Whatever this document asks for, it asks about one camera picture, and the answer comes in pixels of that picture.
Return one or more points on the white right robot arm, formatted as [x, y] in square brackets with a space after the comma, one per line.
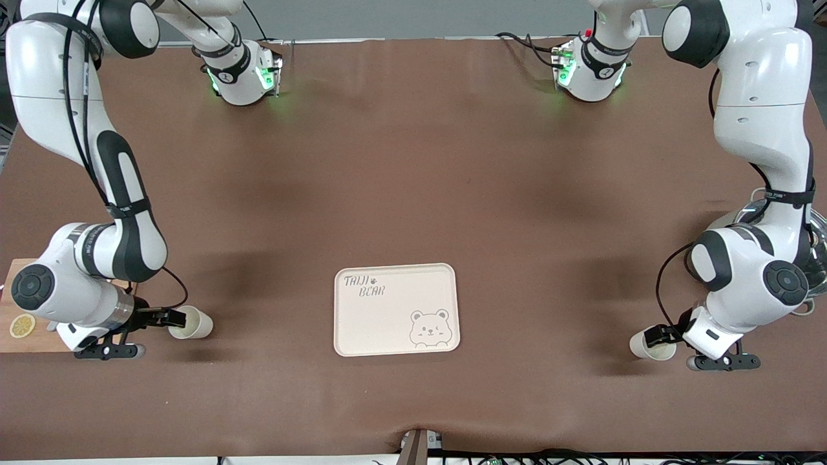
[123, 213]

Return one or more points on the grey pot glass lid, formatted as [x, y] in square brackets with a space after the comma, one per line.
[804, 309]

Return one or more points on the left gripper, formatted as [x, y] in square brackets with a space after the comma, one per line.
[672, 332]

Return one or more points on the white plastic cup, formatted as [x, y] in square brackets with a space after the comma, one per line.
[199, 327]
[656, 352]

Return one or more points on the brown table mat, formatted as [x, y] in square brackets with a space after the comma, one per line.
[413, 194]

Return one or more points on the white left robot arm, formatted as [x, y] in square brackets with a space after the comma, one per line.
[762, 129]

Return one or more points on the wooden cutting board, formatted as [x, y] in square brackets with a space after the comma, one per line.
[39, 342]

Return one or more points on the yellow lemon slice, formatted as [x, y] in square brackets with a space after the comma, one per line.
[22, 326]

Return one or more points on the cream tray with bear print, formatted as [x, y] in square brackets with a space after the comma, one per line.
[387, 323]

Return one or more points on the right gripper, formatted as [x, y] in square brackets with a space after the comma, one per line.
[143, 318]

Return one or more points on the metal table clamp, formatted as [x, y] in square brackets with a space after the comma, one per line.
[417, 445]

